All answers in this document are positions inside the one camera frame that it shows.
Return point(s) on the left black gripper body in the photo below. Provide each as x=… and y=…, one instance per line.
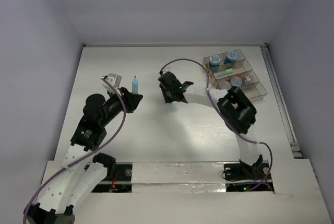
x=128, y=99

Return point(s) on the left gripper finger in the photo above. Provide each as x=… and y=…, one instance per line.
x=133, y=97
x=132, y=106

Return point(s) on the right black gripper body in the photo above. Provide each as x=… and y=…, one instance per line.
x=167, y=93

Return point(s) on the blue highlighter pen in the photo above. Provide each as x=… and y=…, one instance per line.
x=135, y=85

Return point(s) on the blue ink jar front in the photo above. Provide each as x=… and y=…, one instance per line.
x=214, y=60

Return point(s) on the blue ink jar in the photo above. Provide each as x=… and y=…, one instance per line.
x=214, y=60
x=231, y=57

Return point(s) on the clear jar purple pins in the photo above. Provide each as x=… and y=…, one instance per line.
x=225, y=85
x=247, y=80

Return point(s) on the green highlighter pen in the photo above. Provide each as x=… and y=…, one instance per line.
x=224, y=72

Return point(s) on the clear jar blue pins back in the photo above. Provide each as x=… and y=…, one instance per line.
x=236, y=81

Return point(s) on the blue ink jar back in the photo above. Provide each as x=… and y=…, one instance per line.
x=231, y=57

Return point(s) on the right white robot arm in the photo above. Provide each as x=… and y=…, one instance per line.
x=236, y=110

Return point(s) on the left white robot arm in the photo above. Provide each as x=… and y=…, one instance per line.
x=84, y=165

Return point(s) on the clear tiered organizer tray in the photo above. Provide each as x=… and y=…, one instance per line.
x=241, y=68

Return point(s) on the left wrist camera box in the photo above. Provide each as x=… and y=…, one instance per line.
x=113, y=79

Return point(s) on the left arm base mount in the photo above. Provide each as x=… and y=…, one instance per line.
x=120, y=182

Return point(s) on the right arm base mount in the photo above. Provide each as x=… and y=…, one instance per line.
x=240, y=177

